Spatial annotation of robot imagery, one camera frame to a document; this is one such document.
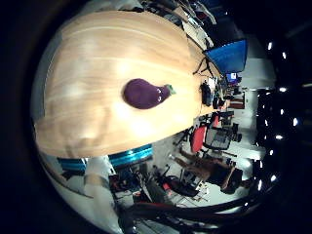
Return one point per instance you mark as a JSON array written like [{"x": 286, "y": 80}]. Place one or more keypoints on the red office chair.
[{"x": 198, "y": 138}]

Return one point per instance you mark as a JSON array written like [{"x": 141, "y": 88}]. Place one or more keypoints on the person in dark clothes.
[{"x": 208, "y": 167}]

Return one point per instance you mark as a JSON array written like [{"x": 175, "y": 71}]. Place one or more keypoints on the blue metal table rail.
[
  {"x": 130, "y": 156},
  {"x": 72, "y": 164}
]

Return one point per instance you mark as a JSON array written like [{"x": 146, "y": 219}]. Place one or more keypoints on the black device on table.
[{"x": 206, "y": 94}]

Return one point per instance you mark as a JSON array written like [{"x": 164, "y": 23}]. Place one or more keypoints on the purple eggplant plush toy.
[{"x": 143, "y": 94}]

